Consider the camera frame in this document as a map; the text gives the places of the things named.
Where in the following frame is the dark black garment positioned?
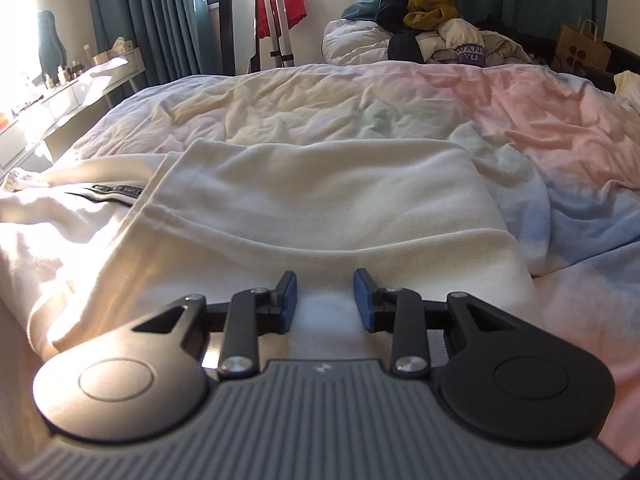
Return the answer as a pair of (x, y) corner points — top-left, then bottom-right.
(375, 0), (424, 64)

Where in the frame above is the white upright panel appliance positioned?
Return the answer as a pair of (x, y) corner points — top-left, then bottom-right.
(219, 0), (256, 76)

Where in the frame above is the white dressing table with drawers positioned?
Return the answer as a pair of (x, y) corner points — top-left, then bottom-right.
(1, 48), (145, 176)

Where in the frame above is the mustard yellow garment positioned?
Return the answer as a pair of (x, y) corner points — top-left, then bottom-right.
(402, 0), (459, 32)

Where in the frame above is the teal curtain left panel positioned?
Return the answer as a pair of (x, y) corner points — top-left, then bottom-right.
(89, 0), (222, 87)

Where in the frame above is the purple printed shirt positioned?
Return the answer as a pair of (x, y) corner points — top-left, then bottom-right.
(416, 18), (533, 67)

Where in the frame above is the white knit zip sweater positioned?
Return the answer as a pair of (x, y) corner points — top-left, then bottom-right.
(1, 140), (542, 358)

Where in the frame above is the red bag on sill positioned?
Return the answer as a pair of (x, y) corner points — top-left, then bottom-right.
(255, 0), (308, 40)

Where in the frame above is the silver black tripod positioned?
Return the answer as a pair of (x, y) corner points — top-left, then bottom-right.
(250, 0), (295, 72)

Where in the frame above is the brown paper shopping bag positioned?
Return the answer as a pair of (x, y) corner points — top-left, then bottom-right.
(551, 16), (611, 74)

